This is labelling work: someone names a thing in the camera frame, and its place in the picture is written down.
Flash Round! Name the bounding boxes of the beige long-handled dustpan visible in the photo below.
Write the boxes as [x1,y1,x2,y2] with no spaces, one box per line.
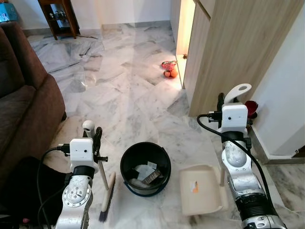
[179,83,252,216]

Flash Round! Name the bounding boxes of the red cylindrical can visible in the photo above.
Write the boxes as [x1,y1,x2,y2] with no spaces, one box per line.
[244,100,259,120]

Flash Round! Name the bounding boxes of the red bag with oranges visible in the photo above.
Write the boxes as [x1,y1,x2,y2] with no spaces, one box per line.
[161,61,179,79]

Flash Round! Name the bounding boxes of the turquoise box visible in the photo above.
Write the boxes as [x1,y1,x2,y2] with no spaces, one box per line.
[0,2,19,23]

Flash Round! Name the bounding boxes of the black plastic bucket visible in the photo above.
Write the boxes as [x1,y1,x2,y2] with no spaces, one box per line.
[120,142,171,197]

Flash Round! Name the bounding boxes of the dark wooden side table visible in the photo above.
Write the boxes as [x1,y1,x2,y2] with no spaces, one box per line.
[38,0,81,40]

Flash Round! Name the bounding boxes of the wooden broom with white knob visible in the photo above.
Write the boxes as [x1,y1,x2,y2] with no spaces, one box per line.
[82,120,116,223]

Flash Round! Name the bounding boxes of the black fabric bag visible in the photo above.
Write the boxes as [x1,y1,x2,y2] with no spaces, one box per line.
[0,156,72,229]

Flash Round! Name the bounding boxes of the tall light wood cabinet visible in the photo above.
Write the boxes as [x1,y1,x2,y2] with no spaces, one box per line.
[183,0,305,117]

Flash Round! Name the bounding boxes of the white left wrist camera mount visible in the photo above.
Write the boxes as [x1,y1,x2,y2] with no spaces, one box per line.
[70,138,99,173]

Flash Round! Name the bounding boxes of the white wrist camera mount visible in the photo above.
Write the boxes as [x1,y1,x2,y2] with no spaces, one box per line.
[222,104,248,132]
[70,138,99,173]

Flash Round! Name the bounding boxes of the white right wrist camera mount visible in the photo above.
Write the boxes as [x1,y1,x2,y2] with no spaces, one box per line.
[222,104,248,132]

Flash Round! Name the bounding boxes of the dark brown sofa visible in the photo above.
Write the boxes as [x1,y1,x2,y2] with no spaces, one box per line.
[0,21,66,177]

